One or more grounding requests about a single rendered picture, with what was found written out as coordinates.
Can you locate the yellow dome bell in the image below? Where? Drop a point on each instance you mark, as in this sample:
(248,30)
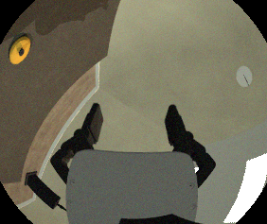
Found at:
(19,49)

